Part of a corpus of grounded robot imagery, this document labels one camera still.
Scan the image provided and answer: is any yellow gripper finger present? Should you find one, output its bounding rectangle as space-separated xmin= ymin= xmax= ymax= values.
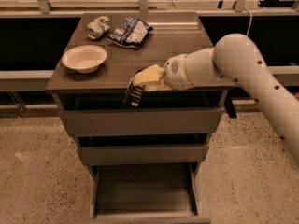
xmin=144 ymin=80 xmax=172 ymax=91
xmin=133 ymin=64 xmax=165 ymax=86

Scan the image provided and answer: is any white bowl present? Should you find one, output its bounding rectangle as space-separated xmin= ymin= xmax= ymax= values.
xmin=62 ymin=45 xmax=107 ymax=74

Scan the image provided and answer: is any black rxbar chocolate bar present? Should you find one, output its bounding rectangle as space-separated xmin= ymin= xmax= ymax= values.
xmin=123 ymin=80 xmax=144 ymax=107

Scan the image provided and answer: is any grey drawer cabinet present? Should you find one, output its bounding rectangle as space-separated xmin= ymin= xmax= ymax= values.
xmin=45 ymin=11 xmax=238 ymax=224

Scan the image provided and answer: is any middle grey drawer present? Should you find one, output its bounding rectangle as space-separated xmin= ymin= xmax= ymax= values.
xmin=78 ymin=133 xmax=210 ymax=166

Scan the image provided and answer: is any top grey drawer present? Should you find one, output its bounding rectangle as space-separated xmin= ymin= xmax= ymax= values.
xmin=53 ymin=94 xmax=224 ymax=137

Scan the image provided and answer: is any blue white chip bag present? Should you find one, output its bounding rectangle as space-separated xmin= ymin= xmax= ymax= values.
xmin=107 ymin=16 xmax=153 ymax=49

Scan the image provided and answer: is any bottom grey open drawer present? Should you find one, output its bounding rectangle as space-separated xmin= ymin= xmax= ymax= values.
xmin=88 ymin=163 xmax=211 ymax=224

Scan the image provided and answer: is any white cable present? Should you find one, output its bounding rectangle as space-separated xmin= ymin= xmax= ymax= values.
xmin=244 ymin=7 xmax=254 ymax=37

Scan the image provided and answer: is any grey metal railing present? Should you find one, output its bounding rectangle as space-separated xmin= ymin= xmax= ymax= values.
xmin=0 ymin=0 xmax=299 ymax=92

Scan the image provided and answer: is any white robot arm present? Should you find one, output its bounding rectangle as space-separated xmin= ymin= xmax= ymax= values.
xmin=133 ymin=34 xmax=299 ymax=162

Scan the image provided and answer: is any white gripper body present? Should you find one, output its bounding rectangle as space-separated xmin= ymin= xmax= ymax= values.
xmin=164 ymin=54 xmax=194 ymax=91

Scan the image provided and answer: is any crushed green white can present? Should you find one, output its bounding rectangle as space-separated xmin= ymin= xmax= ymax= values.
xmin=86 ymin=16 xmax=111 ymax=40

